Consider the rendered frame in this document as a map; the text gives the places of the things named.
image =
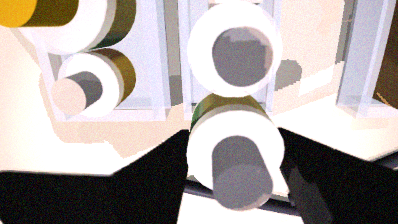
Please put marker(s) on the dark grey cylindrical rod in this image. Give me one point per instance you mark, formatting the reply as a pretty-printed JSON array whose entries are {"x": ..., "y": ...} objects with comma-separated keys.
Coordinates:
[
  {"x": 278, "y": 206},
  {"x": 390, "y": 161}
]

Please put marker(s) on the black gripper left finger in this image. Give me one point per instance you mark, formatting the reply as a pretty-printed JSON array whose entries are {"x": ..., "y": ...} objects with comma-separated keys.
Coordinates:
[{"x": 147, "y": 191}]

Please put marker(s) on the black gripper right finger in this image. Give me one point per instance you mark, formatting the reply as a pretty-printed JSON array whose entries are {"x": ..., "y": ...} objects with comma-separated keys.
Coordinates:
[{"x": 329, "y": 186}]

